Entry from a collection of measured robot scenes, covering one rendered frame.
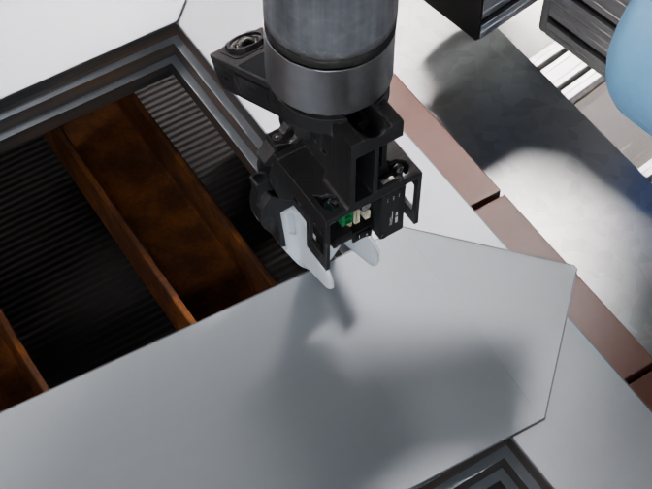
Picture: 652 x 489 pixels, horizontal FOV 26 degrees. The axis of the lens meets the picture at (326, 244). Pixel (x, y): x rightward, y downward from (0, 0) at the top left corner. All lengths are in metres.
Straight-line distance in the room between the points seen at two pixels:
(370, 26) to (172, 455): 0.32
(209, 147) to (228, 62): 0.56
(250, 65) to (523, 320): 0.26
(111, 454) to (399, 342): 0.21
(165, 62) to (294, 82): 0.39
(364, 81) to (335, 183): 0.09
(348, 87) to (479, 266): 0.26
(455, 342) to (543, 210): 0.32
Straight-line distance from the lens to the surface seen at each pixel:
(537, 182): 1.28
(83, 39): 1.16
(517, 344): 0.97
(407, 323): 0.97
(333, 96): 0.79
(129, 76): 1.16
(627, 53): 0.51
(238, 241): 1.18
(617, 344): 1.02
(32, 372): 1.13
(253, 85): 0.89
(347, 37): 0.76
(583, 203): 1.27
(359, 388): 0.94
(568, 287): 1.00
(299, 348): 0.96
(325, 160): 0.86
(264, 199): 0.91
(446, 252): 1.01
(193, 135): 1.48
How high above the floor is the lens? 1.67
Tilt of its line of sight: 54 degrees down
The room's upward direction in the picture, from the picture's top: straight up
